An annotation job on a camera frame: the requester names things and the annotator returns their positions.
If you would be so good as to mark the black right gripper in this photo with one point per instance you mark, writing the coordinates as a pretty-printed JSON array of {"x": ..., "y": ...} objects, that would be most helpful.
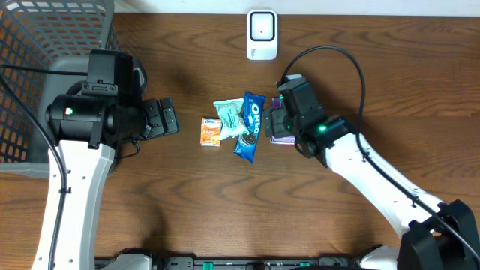
[{"x": 279, "y": 122}]

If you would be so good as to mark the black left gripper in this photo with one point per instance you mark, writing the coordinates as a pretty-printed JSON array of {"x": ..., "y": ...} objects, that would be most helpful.
[{"x": 154, "y": 118}]

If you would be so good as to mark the red purple liner packet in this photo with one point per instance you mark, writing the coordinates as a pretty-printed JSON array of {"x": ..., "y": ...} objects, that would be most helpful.
[{"x": 276, "y": 102}]

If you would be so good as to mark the blue oreo cookie pack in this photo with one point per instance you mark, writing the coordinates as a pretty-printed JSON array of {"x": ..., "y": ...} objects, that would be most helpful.
[{"x": 252, "y": 115}]

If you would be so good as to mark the mint green wipes packet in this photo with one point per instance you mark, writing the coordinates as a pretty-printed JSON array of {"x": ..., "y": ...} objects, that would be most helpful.
[{"x": 229, "y": 112}]

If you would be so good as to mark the orange snack packet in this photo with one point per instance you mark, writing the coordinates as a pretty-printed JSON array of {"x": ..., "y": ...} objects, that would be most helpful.
[{"x": 210, "y": 132}]

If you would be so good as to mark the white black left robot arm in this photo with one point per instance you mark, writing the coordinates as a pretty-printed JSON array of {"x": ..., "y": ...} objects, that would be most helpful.
[{"x": 85, "y": 127}]

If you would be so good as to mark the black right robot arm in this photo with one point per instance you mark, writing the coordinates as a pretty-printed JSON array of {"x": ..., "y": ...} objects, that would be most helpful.
[{"x": 433, "y": 234}]

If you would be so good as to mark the white barcode scanner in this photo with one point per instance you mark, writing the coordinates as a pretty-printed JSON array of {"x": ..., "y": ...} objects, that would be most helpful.
[{"x": 262, "y": 35}]

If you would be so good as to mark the dark grey plastic mesh basket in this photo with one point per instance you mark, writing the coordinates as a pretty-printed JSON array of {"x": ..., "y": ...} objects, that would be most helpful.
[{"x": 48, "y": 42}]

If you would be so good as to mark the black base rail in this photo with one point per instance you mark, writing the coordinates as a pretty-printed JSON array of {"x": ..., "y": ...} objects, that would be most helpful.
[{"x": 135, "y": 261}]

